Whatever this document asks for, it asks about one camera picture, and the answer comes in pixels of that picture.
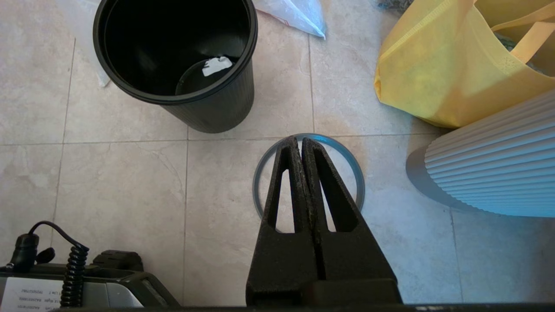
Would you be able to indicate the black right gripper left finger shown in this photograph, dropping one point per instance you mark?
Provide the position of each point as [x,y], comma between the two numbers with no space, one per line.
[282,268]

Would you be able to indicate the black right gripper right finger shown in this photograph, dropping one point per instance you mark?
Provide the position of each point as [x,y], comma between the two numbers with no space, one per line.
[355,268]

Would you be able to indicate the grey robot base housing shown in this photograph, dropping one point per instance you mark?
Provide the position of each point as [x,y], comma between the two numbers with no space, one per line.
[117,294]

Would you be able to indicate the black round trash bin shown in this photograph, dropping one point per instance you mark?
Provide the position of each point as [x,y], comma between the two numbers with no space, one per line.
[217,108]

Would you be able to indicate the yellow non-woven shopping bag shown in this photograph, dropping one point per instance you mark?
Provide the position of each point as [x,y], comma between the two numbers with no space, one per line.
[433,78]

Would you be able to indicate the dark cable bundle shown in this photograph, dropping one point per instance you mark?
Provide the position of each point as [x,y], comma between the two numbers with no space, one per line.
[392,4]

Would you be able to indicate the white ribbed bin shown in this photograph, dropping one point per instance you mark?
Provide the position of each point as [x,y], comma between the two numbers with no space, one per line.
[498,173]

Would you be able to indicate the white paper scrap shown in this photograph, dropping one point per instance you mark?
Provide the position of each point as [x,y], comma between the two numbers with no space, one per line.
[217,66]

